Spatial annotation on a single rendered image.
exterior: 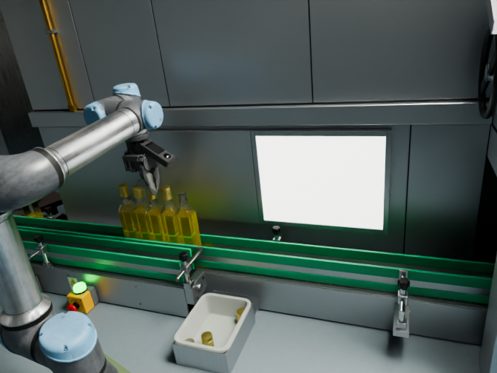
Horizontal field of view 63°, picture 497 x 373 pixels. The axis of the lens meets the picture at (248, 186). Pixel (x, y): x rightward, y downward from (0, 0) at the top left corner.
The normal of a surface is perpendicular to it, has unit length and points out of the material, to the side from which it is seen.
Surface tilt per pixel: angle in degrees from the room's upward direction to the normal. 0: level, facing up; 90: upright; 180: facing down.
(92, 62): 90
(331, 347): 0
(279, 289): 90
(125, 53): 90
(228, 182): 90
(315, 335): 0
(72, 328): 9
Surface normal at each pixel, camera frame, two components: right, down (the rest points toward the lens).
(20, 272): 0.88, 0.13
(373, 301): -0.34, 0.40
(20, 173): 0.47, -0.15
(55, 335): 0.01, -0.86
